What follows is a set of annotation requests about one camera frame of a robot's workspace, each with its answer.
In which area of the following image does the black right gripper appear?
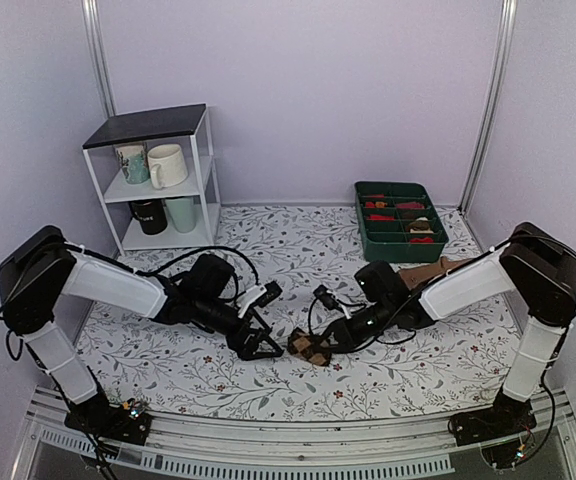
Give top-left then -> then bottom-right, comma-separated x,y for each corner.
315,298 -> 396,352

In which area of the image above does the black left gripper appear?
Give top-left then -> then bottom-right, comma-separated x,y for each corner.
194,294 -> 284,361

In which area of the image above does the brown tan argyle sock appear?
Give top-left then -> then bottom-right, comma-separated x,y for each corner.
286,328 -> 332,367

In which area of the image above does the green divided organizer tray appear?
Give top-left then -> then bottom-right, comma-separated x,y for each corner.
354,181 -> 448,264

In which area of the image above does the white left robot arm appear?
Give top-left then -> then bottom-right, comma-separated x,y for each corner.
0,225 -> 283,434

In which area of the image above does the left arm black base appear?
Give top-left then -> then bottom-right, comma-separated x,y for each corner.
64,391 -> 152,446

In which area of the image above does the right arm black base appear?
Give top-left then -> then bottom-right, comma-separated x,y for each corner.
448,393 -> 537,446

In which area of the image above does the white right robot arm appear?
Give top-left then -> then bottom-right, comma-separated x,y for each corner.
313,222 -> 576,436

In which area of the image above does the plain brown sock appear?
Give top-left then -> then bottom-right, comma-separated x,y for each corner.
397,256 -> 470,291

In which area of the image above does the red rolled sock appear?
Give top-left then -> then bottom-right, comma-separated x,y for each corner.
365,214 -> 397,222

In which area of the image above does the floral patterned table mat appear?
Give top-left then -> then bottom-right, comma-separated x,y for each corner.
77,206 -> 520,422

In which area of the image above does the mint green cup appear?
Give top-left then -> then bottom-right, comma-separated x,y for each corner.
165,197 -> 196,234

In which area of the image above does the brown cream rolled sock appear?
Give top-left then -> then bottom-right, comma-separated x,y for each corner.
405,217 -> 434,234

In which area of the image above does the black mug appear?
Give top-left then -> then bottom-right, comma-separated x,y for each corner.
129,199 -> 168,235

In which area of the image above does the cream white mug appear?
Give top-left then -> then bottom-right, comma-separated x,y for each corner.
147,144 -> 188,190

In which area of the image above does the white shelf black top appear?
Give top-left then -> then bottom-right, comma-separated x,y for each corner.
82,103 -> 221,254

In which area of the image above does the teal patterned mug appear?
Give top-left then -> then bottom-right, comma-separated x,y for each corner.
114,143 -> 150,185

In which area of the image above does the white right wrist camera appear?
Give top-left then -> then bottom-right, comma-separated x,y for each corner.
313,285 -> 352,319

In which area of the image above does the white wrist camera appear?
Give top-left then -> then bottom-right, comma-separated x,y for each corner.
313,285 -> 352,319
235,281 -> 282,319

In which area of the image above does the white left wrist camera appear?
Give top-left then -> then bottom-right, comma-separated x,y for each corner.
235,281 -> 282,319

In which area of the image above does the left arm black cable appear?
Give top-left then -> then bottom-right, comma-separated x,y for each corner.
135,245 -> 260,296

